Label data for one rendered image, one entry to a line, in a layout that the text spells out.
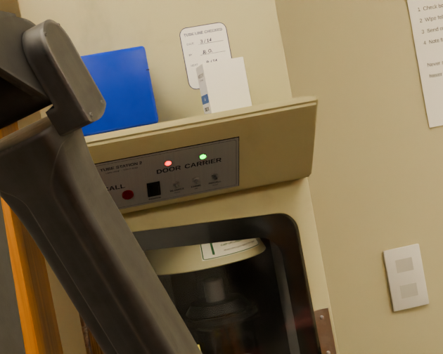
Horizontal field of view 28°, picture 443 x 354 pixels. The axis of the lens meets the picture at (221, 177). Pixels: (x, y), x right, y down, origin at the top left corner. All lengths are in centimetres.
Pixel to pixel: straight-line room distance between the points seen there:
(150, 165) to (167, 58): 16
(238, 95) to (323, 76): 58
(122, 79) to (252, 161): 19
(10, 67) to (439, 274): 126
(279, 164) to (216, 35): 19
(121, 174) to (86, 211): 46
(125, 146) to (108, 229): 43
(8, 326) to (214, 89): 64
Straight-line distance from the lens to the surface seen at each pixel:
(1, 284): 46
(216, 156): 105
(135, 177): 105
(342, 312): 164
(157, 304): 61
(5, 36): 55
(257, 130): 104
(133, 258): 61
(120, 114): 101
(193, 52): 113
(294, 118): 104
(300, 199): 115
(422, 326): 170
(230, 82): 105
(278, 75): 115
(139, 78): 101
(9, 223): 103
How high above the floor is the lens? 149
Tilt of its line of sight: 3 degrees down
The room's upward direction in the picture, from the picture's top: 11 degrees counter-clockwise
